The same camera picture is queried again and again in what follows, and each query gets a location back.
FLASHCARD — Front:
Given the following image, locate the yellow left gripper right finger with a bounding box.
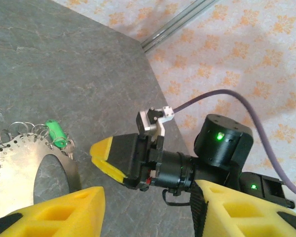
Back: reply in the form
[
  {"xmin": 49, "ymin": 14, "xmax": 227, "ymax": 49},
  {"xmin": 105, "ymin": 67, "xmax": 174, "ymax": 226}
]
[{"xmin": 189, "ymin": 180, "xmax": 296, "ymax": 237}]

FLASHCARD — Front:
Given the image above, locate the crescent steel key ring plate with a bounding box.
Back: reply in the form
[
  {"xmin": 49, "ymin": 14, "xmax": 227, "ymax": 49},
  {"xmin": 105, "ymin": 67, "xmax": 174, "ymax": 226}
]
[{"xmin": 0, "ymin": 133, "xmax": 81, "ymax": 224}]

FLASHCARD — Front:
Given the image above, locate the silver split key ring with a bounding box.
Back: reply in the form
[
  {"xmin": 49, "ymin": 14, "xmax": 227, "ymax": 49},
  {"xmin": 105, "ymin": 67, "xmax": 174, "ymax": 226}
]
[
  {"xmin": 9, "ymin": 120, "xmax": 32, "ymax": 135},
  {"xmin": 0, "ymin": 130, "xmax": 13, "ymax": 144},
  {"xmin": 31, "ymin": 123, "xmax": 50, "ymax": 139}
]

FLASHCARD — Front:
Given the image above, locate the small key tag ring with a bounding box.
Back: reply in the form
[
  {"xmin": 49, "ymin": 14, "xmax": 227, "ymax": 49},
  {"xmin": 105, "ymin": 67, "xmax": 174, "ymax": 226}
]
[{"xmin": 45, "ymin": 139, "xmax": 60, "ymax": 151}]

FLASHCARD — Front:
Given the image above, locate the small silver key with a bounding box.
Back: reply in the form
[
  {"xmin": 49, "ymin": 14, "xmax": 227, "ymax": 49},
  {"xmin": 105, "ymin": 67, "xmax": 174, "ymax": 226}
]
[{"xmin": 63, "ymin": 138, "xmax": 76, "ymax": 160}]

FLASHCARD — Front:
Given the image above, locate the green plastic key tag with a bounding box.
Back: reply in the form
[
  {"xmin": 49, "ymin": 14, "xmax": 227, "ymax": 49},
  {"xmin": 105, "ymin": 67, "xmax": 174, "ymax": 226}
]
[{"xmin": 44, "ymin": 119, "xmax": 68, "ymax": 150}]

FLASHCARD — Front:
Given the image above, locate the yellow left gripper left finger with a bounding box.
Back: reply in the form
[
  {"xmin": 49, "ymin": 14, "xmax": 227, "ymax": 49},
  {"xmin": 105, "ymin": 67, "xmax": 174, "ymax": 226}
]
[{"xmin": 0, "ymin": 186, "xmax": 107, "ymax": 237}]

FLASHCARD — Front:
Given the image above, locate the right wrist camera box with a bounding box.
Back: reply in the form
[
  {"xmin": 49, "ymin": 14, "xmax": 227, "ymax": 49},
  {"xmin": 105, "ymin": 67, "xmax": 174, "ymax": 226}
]
[{"xmin": 135, "ymin": 105, "xmax": 176, "ymax": 152}]

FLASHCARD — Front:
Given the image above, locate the aluminium frame post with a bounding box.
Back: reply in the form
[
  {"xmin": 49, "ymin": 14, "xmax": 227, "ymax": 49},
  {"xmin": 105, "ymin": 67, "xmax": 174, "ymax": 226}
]
[{"xmin": 140, "ymin": 0, "xmax": 218, "ymax": 53}]

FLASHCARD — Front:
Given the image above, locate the thin black wire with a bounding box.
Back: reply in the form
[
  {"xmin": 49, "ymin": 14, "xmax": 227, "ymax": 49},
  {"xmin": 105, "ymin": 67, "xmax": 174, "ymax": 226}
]
[{"xmin": 162, "ymin": 189, "xmax": 197, "ymax": 207}]

